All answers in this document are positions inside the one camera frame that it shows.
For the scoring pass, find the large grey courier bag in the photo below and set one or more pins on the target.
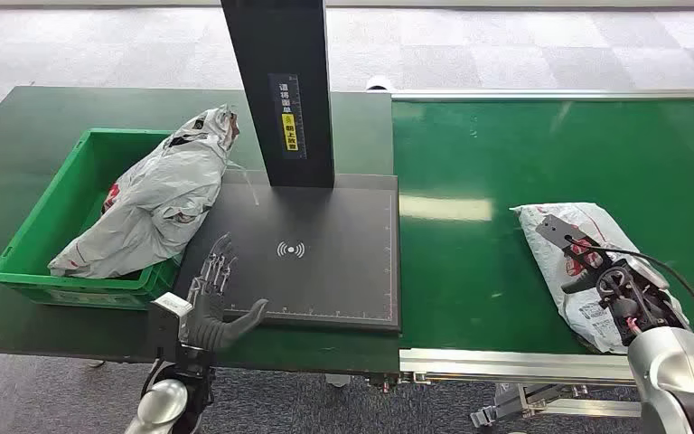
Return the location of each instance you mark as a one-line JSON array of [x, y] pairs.
[[155, 203]]

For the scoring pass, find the green conveyor belt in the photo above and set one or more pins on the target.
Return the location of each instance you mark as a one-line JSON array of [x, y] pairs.
[[473, 167]]

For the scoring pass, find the black weighing scale platform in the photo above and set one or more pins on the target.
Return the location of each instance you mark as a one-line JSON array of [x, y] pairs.
[[323, 281]]

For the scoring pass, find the metal conveyor support bracket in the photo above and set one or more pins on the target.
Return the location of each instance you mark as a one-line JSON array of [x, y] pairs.
[[538, 404]]

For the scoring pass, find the yellow black column label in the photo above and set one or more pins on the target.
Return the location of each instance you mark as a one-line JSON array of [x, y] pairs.
[[289, 120]]

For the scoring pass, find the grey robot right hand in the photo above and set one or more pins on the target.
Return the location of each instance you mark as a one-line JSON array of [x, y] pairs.
[[580, 281]]

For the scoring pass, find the grey courier bag red print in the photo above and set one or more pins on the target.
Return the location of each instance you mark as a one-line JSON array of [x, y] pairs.
[[547, 251]]

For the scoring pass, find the conveyor mounting bolts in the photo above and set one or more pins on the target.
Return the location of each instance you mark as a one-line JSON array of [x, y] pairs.
[[383, 381]]

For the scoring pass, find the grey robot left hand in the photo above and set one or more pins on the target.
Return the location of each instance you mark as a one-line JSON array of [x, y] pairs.
[[206, 326]]

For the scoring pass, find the green plastic basket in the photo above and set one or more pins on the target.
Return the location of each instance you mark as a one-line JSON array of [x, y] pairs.
[[65, 206]]

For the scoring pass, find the table foot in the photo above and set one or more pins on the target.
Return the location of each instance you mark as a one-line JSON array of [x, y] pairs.
[[338, 380]]

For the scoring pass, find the black scale column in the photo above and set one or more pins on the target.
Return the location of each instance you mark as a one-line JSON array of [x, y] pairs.
[[281, 48]]

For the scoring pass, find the aluminium conveyor frame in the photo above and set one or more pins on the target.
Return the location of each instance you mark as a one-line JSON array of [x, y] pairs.
[[502, 362]]

